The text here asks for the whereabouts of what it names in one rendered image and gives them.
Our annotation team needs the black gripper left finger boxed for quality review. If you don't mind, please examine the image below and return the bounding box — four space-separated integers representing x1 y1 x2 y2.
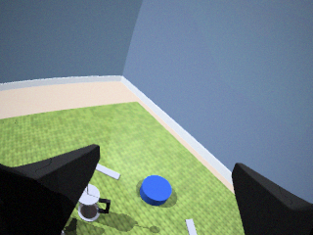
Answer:
0 144 101 235

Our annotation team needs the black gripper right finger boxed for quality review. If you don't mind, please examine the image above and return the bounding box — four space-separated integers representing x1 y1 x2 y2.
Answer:
231 164 313 235

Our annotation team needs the blue short cylinder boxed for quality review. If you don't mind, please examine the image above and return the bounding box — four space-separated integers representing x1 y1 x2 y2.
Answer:
140 175 171 205

